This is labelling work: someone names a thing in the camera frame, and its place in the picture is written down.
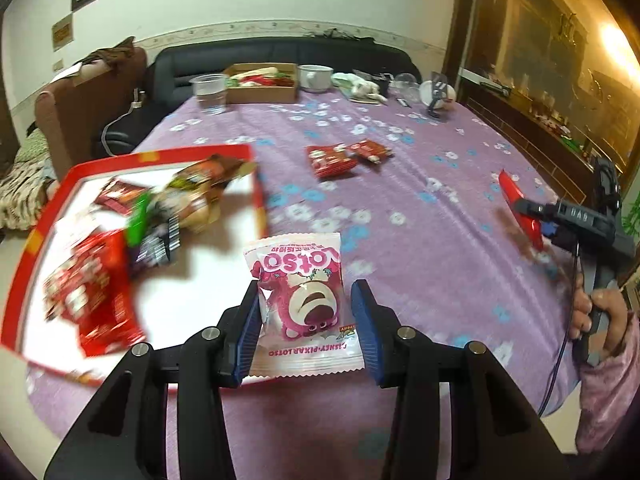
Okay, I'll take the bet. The pink bear snack packet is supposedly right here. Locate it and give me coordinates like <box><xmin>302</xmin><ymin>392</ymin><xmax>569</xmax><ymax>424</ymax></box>
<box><xmin>243</xmin><ymin>232</ymin><xmax>366</xmax><ymax>379</ymax></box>

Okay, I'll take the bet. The person's right hand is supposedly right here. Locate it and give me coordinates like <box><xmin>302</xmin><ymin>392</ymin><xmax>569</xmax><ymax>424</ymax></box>
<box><xmin>569</xmin><ymin>285</ymin><xmax>632</xmax><ymax>357</ymax></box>

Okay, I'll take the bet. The brown folded garment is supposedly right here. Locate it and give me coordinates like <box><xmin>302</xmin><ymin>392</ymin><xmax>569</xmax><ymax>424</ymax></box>
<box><xmin>82</xmin><ymin>36</ymin><xmax>137</xmax><ymax>67</ymax></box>

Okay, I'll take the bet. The black leather sofa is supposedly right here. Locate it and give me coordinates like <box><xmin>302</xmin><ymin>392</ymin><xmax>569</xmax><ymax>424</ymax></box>
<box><xmin>102</xmin><ymin>36</ymin><xmax>422</xmax><ymax>157</ymax></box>

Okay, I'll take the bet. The black striped snack packet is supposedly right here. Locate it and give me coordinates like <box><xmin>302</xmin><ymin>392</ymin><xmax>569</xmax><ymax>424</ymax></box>
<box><xmin>129</xmin><ymin>214</ymin><xmax>182</xmax><ymax>267</ymax></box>

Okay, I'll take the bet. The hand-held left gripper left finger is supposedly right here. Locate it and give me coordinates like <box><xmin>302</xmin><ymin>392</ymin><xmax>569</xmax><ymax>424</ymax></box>
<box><xmin>45</xmin><ymin>280</ymin><xmax>261</xmax><ymax>480</ymax></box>

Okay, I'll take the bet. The person's right forearm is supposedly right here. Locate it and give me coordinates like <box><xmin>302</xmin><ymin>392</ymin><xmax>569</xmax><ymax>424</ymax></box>
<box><xmin>575</xmin><ymin>317</ymin><xmax>640</xmax><ymax>456</ymax></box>

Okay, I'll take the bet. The large red snack packet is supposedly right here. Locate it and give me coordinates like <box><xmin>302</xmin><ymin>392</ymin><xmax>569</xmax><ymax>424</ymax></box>
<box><xmin>44</xmin><ymin>232</ymin><xmax>147</xmax><ymax>357</ymax></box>

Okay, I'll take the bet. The small wall sign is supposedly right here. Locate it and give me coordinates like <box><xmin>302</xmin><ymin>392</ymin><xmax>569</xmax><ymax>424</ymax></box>
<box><xmin>51</xmin><ymin>16</ymin><xmax>75</xmax><ymax>52</ymax></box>

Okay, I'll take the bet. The red tray with white inside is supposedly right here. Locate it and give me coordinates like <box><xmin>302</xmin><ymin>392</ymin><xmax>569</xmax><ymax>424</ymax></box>
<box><xmin>0</xmin><ymin>144</ymin><xmax>273</xmax><ymax>396</ymax></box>

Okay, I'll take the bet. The large gold brown snack packet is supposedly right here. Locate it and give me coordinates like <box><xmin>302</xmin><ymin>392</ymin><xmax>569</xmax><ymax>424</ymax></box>
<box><xmin>167</xmin><ymin>155</ymin><xmax>257</xmax><ymax>233</ymax></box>

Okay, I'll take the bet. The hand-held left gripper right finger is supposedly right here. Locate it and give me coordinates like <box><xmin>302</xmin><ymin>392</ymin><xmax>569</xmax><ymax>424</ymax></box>
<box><xmin>350</xmin><ymin>280</ymin><xmax>567</xmax><ymax>480</ymax></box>

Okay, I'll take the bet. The clear plastic cup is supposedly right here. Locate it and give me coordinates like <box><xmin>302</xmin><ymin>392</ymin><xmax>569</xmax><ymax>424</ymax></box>
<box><xmin>189</xmin><ymin>73</ymin><xmax>230</xmax><ymax>116</ymax></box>
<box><xmin>392</xmin><ymin>73</ymin><xmax>421</xmax><ymax>102</ymax></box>

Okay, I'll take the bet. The small dark brown chocolate packet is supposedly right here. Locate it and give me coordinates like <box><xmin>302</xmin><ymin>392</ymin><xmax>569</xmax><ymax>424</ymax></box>
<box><xmin>94</xmin><ymin>179</ymin><xmax>153</xmax><ymax>217</ymax></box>

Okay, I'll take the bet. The white plush toy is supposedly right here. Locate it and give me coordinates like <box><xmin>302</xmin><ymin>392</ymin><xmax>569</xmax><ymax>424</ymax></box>
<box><xmin>332</xmin><ymin>72</ymin><xmax>390</xmax><ymax>100</ymax></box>

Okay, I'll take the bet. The small dark red snack packet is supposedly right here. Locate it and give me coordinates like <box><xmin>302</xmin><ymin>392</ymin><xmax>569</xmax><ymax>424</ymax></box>
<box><xmin>349</xmin><ymin>139</ymin><xmax>394</xmax><ymax>165</ymax></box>

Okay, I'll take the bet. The white charging cable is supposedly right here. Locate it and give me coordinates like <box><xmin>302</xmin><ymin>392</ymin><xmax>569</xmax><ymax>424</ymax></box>
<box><xmin>100</xmin><ymin>87</ymin><xmax>147</xmax><ymax>158</ymax></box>

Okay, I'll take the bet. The grey green cloth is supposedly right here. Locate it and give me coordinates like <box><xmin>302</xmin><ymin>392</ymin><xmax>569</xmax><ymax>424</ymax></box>
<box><xmin>304</xmin><ymin>29</ymin><xmax>377</xmax><ymax>42</ymax></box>

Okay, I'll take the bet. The white plastic jar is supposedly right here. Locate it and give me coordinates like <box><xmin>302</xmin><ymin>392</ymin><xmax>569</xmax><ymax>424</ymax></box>
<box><xmin>418</xmin><ymin>80</ymin><xmax>457</xmax><ymax>112</ymax></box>

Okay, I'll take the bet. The cardboard box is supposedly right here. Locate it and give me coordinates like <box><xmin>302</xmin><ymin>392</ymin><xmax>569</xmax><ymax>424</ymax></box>
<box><xmin>223</xmin><ymin>62</ymin><xmax>300</xmax><ymax>105</ymax></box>

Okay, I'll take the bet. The long red snack packet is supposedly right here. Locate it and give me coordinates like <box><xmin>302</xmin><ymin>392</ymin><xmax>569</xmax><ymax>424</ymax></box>
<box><xmin>497</xmin><ymin>169</ymin><xmax>546</xmax><ymax>253</ymax></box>

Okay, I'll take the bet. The brown armchair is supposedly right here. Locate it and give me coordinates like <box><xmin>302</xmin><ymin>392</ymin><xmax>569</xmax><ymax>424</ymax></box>
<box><xmin>34</xmin><ymin>46</ymin><xmax>149</xmax><ymax>173</ymax></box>

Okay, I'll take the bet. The assorted snack packet pile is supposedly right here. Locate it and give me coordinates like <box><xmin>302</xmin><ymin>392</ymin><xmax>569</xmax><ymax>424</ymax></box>
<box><xmin>227</xmin><ymin>65</ymin><xmax>297</xmax><ymax>90</ymax></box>

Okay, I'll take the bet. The wooden display cabinet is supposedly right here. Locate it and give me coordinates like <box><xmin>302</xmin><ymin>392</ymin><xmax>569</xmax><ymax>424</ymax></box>
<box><xmin>456</xmin><ymin>0</ymin><xmax>640</xmax><ymax>211</ymax></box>

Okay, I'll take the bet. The patterned blanket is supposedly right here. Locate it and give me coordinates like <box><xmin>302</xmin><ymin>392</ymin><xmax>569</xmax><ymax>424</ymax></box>
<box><xmin>0</xmin><ymin>127</ymin><xmax>60</xmax><ymax>233</ymax></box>

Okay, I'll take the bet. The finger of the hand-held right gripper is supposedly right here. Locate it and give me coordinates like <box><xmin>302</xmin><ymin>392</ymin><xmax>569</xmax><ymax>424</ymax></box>
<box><xmin>542</xmin><ymin>222</ymin><xmax>577</xmax><ymax>253</ymax></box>
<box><xmin>512</xmin><ymin>197</ymin><xmax>556</xmax><ymax>221</ymax></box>

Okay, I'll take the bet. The dark red flower snack packet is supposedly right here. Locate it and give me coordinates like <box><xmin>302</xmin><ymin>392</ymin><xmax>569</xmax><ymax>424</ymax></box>
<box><xmin>306</xmin><ymin>144</ymin><xmax>359</xmax><ymax>180</ymax></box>

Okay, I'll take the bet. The purple floral tablecloth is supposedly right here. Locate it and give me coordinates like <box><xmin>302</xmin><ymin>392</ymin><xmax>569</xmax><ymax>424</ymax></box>
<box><xmin>25</xmin><ymin>94</ymin><xmax>586</xmax><ymax>480</ymax></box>

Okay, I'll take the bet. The white ceramic bowl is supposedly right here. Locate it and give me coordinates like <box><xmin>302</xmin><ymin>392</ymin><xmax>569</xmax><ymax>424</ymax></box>
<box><xmin>297</xmin><ymin>64</ymin><xmax>334</xmax><ymax>94</ymax></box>

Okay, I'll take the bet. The green snack packet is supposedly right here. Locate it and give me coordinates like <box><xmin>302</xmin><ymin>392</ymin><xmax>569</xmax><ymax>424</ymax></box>
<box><xmin>126</xmin><ymin>194</ymin><xmax>152</xmax><ymax>247</ymax></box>

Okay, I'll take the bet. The black phone stand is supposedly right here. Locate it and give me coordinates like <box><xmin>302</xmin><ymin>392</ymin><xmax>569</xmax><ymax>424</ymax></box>
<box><xmin>425</xmin><ymin>71</ymin><xmax>452</xmax><ymax>122</ymax></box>

